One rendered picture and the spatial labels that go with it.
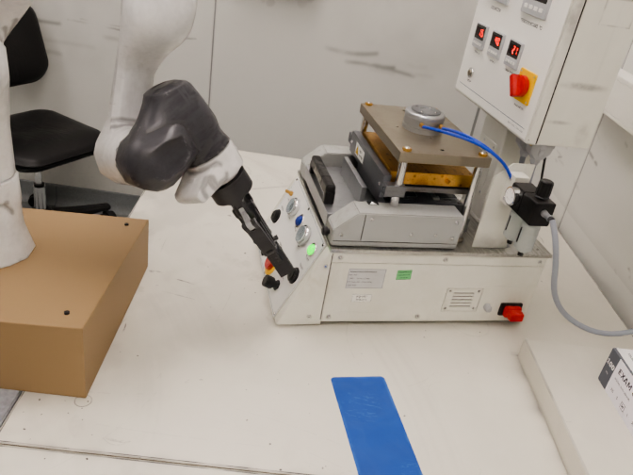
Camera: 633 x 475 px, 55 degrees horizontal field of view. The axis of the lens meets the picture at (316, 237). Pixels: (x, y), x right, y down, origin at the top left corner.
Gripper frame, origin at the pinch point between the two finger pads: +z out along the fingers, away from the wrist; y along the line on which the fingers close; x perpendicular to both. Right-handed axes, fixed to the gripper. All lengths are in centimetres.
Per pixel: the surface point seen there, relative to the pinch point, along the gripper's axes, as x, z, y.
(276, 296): 4.7, 8.2, 1.3
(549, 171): -77, 58, 59
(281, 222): -1.6, 4.7, 19.9
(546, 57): -58, -12, -3
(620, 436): -37, 36, -40
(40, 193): 94, 12, 152
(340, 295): -6.9, 10.6, -5.1
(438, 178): -33.8, 2.0, 1.2
